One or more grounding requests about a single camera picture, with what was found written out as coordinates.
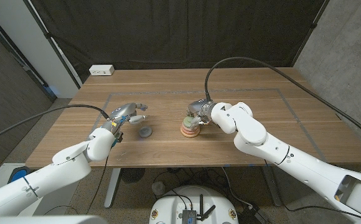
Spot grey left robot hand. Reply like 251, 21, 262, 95
104, 102, 149, 130

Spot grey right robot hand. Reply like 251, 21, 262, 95
186, 98, 216, 129

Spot sage green toy ring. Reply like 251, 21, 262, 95
182, 116, 197, 128

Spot coral red toy ring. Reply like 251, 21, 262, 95
180, 124, 200, 135

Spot white power strip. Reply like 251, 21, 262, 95
88, 64, 115, 77

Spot round black fan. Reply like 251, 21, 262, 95
120, 167, 146, 184

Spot white table leg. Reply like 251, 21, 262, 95
103, 167, 122, 209

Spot black backdrop curtain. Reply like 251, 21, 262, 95
29, 0, 327, 83

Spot round grey floor object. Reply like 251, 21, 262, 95
151, 181, 167, 197

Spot black backdrop stand pole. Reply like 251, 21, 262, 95
22, 0, 83, 90
291, 0, 331, 67

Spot white robot torso base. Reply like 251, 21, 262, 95
148, 185, 240, 224

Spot grey table leg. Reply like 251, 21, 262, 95
261, 166, 283, 208

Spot grey router with black antennas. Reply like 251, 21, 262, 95
182, 194, 217, 224

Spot black power brick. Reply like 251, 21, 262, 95
239, 205, 271, 224

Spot blue foot pedal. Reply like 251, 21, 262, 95
8, 166, 31, 183

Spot small dark grey toy ring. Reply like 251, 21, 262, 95
138, 126, 153, 138

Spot large orange toy ring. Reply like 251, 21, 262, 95
180, 127, 201, 139

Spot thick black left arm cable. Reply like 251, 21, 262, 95
0, 104, 111, 146

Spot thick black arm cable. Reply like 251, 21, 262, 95
0, 104, 111, 146
204, 57, 361, 149

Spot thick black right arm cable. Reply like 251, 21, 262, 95
204, 57, 361, 149

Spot thin black left wrist cable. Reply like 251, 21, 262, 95
85, 155, 110, 215

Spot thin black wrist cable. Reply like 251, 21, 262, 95
263, 160, 361, 218
85, 155, 110, 215

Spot white floor cable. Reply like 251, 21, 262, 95
221, 167, 253, 208

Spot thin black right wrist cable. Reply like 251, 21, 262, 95
263, 160, 361, 218

